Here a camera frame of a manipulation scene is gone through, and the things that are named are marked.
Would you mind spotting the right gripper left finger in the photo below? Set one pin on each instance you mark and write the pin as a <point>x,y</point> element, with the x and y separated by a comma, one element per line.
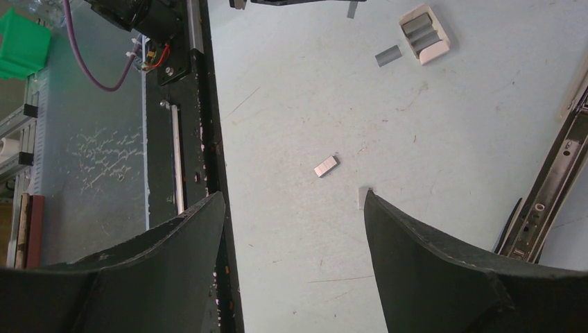
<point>158,281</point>

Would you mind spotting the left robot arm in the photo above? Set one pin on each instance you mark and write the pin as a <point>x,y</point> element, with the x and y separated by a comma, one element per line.
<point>158,20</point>

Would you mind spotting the staple box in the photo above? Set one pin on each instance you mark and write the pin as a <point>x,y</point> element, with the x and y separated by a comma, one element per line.
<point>424,34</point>

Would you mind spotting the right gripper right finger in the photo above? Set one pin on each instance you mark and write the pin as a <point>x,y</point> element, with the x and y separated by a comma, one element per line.
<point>430,281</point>

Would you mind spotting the green plastic bin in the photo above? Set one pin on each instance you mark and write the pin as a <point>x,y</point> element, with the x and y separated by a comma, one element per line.
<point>24,46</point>

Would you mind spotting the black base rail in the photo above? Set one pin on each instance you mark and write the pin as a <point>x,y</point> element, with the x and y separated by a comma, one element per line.
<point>184,116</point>

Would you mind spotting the grey staple strip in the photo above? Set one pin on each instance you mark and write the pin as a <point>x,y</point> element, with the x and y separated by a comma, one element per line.
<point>389,55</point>
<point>362,195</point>
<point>353,5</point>
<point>326,166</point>

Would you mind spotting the beige black long stapler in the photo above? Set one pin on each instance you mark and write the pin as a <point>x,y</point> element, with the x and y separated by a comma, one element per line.
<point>531,220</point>

